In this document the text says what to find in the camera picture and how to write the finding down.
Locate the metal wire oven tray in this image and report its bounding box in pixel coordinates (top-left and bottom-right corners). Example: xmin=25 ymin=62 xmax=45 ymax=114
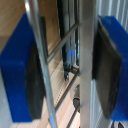
xmin=23 ymin=0 xmax=101 ymax=128

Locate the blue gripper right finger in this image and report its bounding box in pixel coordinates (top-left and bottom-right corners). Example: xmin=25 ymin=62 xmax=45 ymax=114
xmin=92 ymin=15 xmax=128 ymax=122

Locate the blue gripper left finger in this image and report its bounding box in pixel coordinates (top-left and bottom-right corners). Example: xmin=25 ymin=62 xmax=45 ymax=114
xmin=0 ymin=12 xmax=48 ymax=124

